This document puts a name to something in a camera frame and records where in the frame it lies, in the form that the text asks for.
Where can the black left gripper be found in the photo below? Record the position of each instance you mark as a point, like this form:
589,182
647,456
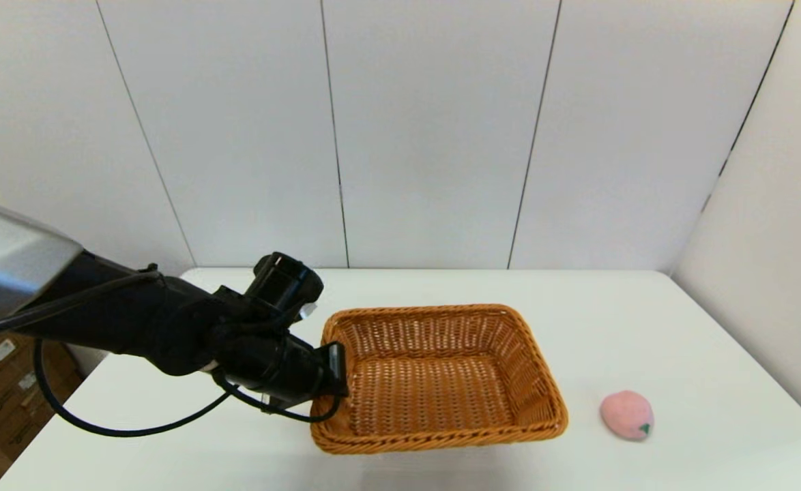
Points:
271,365

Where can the orange wicker basket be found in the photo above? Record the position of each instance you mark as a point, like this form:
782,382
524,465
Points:
434,395

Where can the pink plush peach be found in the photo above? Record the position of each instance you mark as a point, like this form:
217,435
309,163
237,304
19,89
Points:
625,414

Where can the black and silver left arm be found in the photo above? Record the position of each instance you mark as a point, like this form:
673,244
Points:
134,320

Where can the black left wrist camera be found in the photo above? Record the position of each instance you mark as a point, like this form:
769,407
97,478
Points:
283,283

